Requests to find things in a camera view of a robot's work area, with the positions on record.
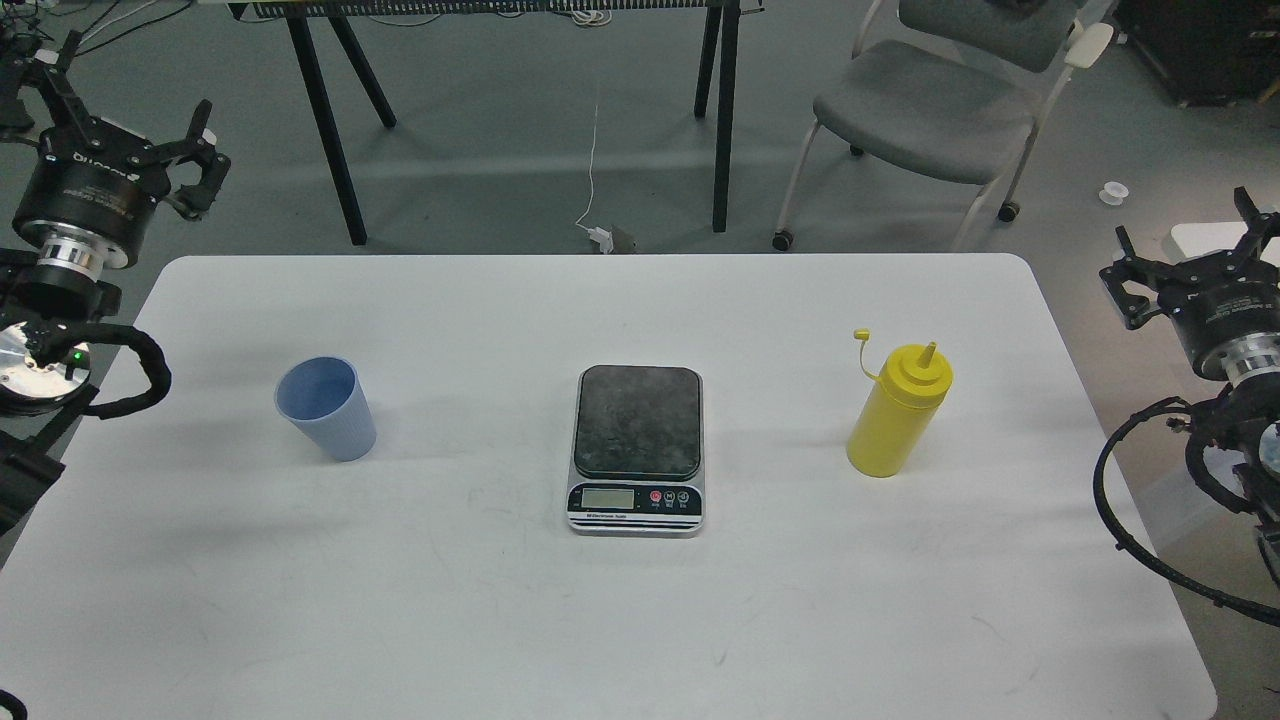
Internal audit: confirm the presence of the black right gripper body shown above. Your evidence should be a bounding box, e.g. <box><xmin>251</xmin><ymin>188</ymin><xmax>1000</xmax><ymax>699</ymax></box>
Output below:
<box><xmin>1156</xmin><ymin>250</ymin><xmax>1279</xmax><ymax>383</ymax></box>

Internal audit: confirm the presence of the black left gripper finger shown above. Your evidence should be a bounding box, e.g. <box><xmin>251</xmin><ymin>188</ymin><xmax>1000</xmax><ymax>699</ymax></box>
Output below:
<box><xmin>29</xmin><ymin>29</ymin><xmax>101</xmax><ymax>136</ymax></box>
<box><xmin>150</xmin><ymin>99</ymin><xmax>230</xmax><ymax>222</ymax></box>

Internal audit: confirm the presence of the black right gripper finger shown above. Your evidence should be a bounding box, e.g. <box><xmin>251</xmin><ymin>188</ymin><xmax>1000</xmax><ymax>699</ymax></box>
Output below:
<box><xmin>1234</xmin><ymin>186</ymin><xmax>1279</xmax><ymax>260</ymax></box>
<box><xmin>1100</xmin><ymin>225</ymin><xmax>1171</xmax><ymax>331</ymax></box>

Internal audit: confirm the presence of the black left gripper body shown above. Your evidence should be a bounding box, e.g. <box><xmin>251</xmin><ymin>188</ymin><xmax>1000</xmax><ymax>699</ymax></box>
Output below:
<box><xmin>13</xmin><ymin>120</ymin><xmax>192</xmax><ymax>269</ymax></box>

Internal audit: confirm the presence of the blue ribbed plastic cup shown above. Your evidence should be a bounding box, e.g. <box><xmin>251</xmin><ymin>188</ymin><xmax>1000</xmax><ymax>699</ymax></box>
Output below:
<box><xmin>274</xmin><ymin>356</ymin><xmax>378</xmax><ymax>462</ymax></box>

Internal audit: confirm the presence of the yellow squeeze bottle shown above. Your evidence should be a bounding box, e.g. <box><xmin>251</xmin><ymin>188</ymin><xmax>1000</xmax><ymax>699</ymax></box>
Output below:
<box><xmin>846</xmin><ymin>328</ymin><xmax>954</xmax><ymax>478</ymax></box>

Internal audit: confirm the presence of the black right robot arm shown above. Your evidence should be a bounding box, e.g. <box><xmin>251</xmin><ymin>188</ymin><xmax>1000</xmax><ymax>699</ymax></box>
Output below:
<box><xmin>1092</xmin><ymin>187</ymin><xmax>1279</xmax><ymax>626</ymax></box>

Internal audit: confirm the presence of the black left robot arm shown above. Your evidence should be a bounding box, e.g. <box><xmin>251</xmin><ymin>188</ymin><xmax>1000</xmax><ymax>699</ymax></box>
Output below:
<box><xmin>1</xmin><ymin>32</ymin><xmax>230</xmax><ymax>530</ymax></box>

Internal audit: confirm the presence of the digital kitchen scale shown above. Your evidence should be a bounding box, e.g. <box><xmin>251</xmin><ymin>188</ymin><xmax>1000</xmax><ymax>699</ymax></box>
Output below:
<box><xmin>564</xmin><ymin>364</ymin><xmax>707</xmax><ymax>538</ymax></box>

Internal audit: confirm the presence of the white side table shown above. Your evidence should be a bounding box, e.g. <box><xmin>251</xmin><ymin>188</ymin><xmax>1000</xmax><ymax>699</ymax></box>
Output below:
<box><xmin>1161</xmin><ymin>220</ymin><xmax>1247</xmax><ymax>263</ymax></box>

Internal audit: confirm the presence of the small white spool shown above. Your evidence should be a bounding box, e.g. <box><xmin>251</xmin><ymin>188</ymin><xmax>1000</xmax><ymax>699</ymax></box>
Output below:
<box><xmin>1097</xmin><ymin>181</ymin><xmax>1130</xmax><ymax>208</ymax></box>

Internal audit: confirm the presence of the black cabinet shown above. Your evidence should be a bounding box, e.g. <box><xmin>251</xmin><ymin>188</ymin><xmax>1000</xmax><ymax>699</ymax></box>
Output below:
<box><xmin>1114</xmin><ymin>1</ymin><xmax>1279</xmax><ymax>108</ymax></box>

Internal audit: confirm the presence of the grey office chair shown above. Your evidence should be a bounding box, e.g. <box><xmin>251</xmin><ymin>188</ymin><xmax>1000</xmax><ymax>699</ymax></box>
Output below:
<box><xmin>771</xmin><ymin>1</ymin><xmax>1115</xmax><ymax>252</ymax></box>

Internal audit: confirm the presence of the black trestle table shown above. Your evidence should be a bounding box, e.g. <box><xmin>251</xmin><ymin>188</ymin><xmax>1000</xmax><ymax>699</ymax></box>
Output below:
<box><xmin>227</xmin><ymin>0</ymin><xmax>765</xmax><ymax>247</ymax></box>

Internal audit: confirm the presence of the white cable with plug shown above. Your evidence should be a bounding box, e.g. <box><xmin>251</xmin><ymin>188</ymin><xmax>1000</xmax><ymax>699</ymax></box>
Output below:
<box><xmin>573</xmin><ymin>79</ymin><xmax>637</xmax><ymax>255</ymax></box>

